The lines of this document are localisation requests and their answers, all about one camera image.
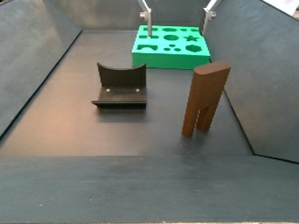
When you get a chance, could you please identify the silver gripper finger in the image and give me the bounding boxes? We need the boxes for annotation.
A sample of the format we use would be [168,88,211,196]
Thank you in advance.
[200,0,221,35]
[137,0,152,36]

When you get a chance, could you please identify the brown two-pronged peg object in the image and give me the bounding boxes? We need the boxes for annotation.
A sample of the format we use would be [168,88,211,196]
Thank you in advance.
[181,61,231,137]

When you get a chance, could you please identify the green shape-sorting board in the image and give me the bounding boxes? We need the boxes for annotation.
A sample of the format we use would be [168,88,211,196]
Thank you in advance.
[132,25,211,70]

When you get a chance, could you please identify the black curved holder stand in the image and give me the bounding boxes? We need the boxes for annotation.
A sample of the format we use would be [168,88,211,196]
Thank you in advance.
[91,63,147,107]

